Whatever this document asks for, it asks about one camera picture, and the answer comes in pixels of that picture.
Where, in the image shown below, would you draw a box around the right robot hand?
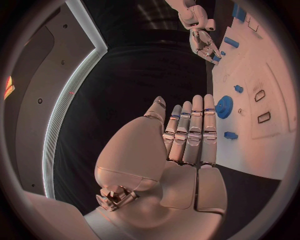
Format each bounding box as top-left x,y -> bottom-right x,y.
188,28 -> 223,66

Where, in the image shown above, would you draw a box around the blue stepped plug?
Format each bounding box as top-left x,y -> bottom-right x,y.
223,131 -> 240,141

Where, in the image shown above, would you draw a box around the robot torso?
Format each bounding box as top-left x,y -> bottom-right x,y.
3,0 -> 109,200

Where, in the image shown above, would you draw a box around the white task board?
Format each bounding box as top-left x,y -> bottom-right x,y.
211,0 -> 300,181

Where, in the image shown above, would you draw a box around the blue gear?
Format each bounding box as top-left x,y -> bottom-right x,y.
214,95 -> 235,120

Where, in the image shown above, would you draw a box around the blue cylinder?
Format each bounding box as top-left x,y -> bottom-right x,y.
223,36 -> 240,49

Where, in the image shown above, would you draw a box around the blue block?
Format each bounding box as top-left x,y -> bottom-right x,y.
231,2 -> 248,24

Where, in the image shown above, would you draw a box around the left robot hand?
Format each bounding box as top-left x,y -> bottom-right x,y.
83,93 -> 229,240

